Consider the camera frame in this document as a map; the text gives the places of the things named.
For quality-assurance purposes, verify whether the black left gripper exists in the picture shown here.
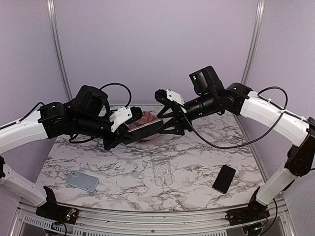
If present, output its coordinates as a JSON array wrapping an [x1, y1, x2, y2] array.
[[73, 111, 136, 150]]

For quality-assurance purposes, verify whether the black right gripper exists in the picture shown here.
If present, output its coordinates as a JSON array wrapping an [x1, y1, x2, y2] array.
[[157, 90, 218, 135]]

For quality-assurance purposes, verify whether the clear phone case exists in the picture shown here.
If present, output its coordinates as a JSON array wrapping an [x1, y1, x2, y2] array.
[[152, 157, 173, 187]]

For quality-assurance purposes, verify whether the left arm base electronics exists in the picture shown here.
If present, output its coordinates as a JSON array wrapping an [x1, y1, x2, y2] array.
[[35, 186, 79, 225]]

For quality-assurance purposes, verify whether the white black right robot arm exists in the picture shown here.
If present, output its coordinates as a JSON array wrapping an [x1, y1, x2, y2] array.
[[155, 66, 315, 220]]

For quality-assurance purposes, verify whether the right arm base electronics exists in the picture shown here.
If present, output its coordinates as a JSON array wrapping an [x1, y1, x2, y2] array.
[[225, 197, 270, 226]]

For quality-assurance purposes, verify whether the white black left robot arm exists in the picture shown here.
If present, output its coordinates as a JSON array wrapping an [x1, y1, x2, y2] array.
[[0, 85, 142, 164]]

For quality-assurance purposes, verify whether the light blue phone case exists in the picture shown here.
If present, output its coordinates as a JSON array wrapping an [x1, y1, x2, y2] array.
[[66, 171, 99, 192]]

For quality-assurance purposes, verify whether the pink plate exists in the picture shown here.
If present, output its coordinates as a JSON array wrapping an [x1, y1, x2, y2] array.
[[128, 116, 163, 142]]

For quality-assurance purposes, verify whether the black smartphone on table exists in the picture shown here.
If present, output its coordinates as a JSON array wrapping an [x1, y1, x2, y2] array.
[[212, 165, 236, 194]]

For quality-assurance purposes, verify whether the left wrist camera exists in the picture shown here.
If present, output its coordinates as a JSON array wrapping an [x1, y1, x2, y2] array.
[[109, 106, 143, 133]]

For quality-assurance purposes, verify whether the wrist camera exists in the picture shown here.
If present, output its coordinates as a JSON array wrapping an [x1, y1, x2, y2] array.
[[155, 89, 185, 105], [109, 106, 143, 133]]

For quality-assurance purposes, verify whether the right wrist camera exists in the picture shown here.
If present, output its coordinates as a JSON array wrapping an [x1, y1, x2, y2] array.
[[155, 89, 185, 105]]

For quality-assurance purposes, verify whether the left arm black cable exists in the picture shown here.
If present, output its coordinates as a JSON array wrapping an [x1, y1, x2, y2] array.
[[68, 83, 132, 145]]

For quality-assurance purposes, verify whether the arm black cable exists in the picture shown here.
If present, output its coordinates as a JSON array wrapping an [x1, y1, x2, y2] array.
[[176, 86, 290, 149], [68, 83, 132, 145]]

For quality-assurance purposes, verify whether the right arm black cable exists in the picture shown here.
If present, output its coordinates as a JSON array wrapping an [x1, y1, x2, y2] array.
[[176, 86, 290, 149]]

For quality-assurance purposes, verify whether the left aluminium frame post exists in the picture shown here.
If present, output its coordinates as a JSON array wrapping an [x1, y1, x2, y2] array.
[[47, 0, 73, 100]]

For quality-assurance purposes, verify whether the aluminium frame post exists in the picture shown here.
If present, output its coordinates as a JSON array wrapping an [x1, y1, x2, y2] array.
[[241, 0, 266, 85], [47, 0, 73, 100]]

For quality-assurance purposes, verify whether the right aluminium frame post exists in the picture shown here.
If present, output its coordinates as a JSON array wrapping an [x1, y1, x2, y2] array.
[[241, 0, 266, 85]]

